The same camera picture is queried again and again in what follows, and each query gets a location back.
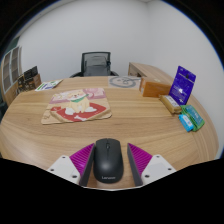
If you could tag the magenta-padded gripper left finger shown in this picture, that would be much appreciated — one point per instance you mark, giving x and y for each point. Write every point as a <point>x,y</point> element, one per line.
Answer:
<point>81,160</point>

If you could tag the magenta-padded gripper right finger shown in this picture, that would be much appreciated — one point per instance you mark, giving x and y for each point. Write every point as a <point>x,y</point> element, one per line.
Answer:
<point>139,159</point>

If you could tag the black computer mouse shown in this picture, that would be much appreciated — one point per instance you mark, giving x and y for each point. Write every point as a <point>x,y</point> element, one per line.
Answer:
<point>108,160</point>

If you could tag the dog print mouse pad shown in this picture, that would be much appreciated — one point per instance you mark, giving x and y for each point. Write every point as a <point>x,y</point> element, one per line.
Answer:
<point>76,106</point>

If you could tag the small blue box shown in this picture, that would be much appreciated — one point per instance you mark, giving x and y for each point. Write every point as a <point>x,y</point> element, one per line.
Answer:
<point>186,122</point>

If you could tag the tan long box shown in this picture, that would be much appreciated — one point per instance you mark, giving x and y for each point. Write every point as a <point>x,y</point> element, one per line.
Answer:
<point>170,104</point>

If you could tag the green flat box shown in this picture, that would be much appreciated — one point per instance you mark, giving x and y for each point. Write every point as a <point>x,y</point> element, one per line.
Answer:
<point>194,116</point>

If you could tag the orange-brown cardboard box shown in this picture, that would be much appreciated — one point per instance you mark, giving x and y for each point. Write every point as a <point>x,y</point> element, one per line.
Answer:
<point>156,88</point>

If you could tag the white leaflet with green print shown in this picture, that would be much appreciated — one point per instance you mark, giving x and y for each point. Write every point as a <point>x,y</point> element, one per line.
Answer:
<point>48,85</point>

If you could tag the purple product card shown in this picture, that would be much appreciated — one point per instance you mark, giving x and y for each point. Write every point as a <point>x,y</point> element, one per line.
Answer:
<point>182,85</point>

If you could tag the wooden side desk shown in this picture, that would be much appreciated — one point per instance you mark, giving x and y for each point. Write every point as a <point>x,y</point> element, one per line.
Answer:
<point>148,69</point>

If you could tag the grey backpack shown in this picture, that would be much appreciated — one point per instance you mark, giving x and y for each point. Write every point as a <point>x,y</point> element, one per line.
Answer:
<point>96,66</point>

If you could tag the dark brown carton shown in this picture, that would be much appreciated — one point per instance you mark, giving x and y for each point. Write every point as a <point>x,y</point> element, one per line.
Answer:
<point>20,83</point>

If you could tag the black carton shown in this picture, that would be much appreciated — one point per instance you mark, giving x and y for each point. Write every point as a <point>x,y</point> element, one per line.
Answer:
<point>30,72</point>

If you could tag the black mesh office chair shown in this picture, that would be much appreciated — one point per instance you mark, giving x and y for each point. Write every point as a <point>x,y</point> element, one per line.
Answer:
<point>96,54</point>

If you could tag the wooden shelf unit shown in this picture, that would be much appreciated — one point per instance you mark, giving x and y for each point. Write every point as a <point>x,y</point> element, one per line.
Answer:
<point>10,71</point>

